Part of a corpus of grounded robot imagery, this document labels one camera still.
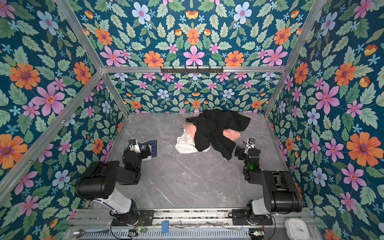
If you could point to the blue tape piece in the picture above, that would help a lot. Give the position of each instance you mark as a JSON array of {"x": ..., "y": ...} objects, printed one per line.
[{"x": 165, "y": 227}]

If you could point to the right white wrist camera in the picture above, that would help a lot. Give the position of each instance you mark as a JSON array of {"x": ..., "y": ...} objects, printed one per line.
[{"x": 251, "y": 143}]

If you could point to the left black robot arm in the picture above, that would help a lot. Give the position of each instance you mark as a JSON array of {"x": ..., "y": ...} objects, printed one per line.
[{"x": 98, "y": 184}]

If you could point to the black hook rail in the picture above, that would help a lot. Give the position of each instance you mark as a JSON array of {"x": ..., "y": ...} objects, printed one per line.
[{"x": 191, "y": 70}]

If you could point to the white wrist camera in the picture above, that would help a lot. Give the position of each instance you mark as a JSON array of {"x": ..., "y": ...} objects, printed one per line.
[
  {"x": 251, "y": 143},
  {"x": 134, "y": 145}
]

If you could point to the black cloth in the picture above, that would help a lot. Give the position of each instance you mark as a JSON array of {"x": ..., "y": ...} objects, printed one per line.
[{"x": 210, "y": 126}]

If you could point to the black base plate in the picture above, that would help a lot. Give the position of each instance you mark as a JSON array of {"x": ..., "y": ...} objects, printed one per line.
[
  {"x": 135, "y": 217},
  {"x": 242, "y": 217}
]

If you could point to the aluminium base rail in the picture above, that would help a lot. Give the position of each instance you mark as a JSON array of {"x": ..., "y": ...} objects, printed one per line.
[{"x": 187, "y": 224}]

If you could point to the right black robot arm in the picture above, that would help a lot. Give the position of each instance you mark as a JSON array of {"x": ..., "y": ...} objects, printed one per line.
[{"x": 280, "y": 194}]

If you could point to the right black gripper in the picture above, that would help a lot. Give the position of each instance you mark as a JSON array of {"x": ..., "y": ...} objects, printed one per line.
[{"x": 242, "y": 153}]

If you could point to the white cloth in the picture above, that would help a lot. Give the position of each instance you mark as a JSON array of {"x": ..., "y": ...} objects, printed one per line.
[{"x": 185, "y": 144}]

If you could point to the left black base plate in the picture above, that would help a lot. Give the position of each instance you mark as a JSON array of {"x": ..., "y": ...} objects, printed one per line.
[{"x": 135, "y": 217}]

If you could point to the white round-cornered box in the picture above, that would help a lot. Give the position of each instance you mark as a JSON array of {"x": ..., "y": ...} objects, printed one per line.
[{"x": 297, "y": 229}]

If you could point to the pink printed cloth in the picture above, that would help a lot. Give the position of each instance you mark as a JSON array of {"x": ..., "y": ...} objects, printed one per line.
[{"x": 228, "y": 133}]

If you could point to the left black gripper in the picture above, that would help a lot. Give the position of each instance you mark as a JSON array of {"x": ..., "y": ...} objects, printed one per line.
[{"x": 146, "y": 153}]

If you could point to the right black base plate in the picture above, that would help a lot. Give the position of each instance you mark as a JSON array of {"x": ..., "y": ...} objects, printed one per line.
[{"x": 242, "y": 217}]

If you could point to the blue patterned card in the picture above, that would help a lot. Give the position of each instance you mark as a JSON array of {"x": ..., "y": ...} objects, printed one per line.
[{"x": 153, "y": 145}]

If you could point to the metal spoon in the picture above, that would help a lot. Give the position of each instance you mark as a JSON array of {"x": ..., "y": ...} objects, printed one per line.
[{"x": 81, "y": 233}]

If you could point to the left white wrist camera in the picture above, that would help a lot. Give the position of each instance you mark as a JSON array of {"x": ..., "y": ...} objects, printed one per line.
[{"x": 134, "y": 145}]

